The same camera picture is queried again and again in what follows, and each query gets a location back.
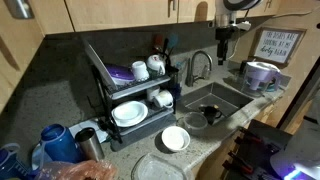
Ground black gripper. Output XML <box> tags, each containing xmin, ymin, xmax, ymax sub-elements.
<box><xmin>215</xmin><ymin>27</ymin><xmax>235</xmax><ymax>65</ymax></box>

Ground white ceramic bowl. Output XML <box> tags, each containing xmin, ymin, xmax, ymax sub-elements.
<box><xmin>161</xmin><ymin>126</ymin><xmax>190</xmax><ymax>152</ymax></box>

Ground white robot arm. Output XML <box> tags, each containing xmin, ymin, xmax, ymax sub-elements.
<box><xmin>214</xmin><ymin>0</ymin><xmax>263</xmax><ymax>65</ymax></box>

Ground clear plastic bowl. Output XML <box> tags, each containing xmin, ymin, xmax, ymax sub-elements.
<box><xmin>183</xmin><ymin>112</ymin><xmax>208</xmax><ymax>136</ymax></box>

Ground purple bowl on rack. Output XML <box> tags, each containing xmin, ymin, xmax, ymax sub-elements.
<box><xmin>106</xmin><ymin>64</ymin><xmax>135</xmax><ymax>85</ymax></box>

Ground brushed steel faucet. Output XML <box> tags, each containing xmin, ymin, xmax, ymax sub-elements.
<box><xmin>185</xmin><ymin>50</ymin><xmax>213</xmax><ymax>87</ymax></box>

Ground framed kitchen sign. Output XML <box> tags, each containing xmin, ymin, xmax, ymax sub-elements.
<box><xmin>249</xmin><ymin>27</ymin><xmax>306</xmax><ymax>66</ymax></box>

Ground purple water filter pitcher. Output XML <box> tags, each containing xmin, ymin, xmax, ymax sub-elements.
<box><xmin>241</xmin><ymin>61</ymin><xmax>282</xmax><ymax>97</ymax></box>

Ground black utensil holder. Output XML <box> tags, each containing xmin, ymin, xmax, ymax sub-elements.
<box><xmin>165</xmin><ymin>65</ymin><xmax>179</xmax><ymax>83</ymax></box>

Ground stainless steel sink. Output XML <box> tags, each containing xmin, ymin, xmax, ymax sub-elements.
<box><xmin>177</xmin><ymin>82</ymin><xmax>252</xmax><ymax>125</ymax></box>

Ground white red-patterned mug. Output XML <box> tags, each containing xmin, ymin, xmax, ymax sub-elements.
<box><xmin>147</xmin><ymin>55</ymin><xmax>165</xmax><ymax>75</ymax></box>

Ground black mug in sink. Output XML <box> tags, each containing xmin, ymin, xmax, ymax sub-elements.
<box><xmin>199</xmin><ymin>105</ymin><xmax>222</xmax><ymax>125</ymax></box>

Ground white mug lower rack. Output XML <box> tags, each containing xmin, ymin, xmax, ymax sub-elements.
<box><xmin>153</xmin><ymin>90</ymin><xmax>173</xmax><ymax>108</ymax></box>

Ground white mug rack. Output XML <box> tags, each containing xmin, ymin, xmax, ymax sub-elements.
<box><xmin>131</xmin><ymin>61</ymin><xmax>149</xmax><ymax>81</ymax></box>
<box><xmin>153</xmin><ymin>90</ymin><xmax>173</xmax><ymax>108</ymax></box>

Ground white mug upper rack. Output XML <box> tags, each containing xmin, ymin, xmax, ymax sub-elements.
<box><xmin>131</xmin><ymin>61</ymin><xmax>149</xmax><ymax>81</ymax></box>

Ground white plates on lower rack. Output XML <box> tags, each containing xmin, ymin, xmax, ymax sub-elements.
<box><xmin>111</xmin><ymin>101</ymin><xmax>148</xmax><ymax>127</ymax></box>

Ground large white upright plate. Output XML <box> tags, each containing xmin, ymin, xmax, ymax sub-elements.
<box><xmin>83</xmin><ymin>40</ymin><xmax>118</xmax><ymax>90</ymax></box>

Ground black two-tier dish rack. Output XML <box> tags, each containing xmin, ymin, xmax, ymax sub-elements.
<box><xmin>91</xmin><ymin>65</ymin><xmax>176</xmax><ymax>152</ymax></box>

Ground stainless steel tumbler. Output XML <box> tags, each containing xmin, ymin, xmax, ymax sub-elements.
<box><xmin>75</xmin><ymin>127</ymin><xmax>104</xmax><ymax>161</ymax></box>

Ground orange plastic bag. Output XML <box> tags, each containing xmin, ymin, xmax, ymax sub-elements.
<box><xmin>35</xmin><ymin>160</ymin><xmax>117</xmax><ymax>180</ymax></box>

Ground blue plastic jug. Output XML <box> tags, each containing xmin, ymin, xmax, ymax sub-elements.
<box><xmin>41</xmin><ymin>124</ymin><xmax>83</xmax><ymax>163</ymax></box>

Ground blue measuring cup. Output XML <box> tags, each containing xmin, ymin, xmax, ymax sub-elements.
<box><xmin>0</xmin><ymin>143</ymin><xmax>29</xmax><ymax>180</ymax></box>

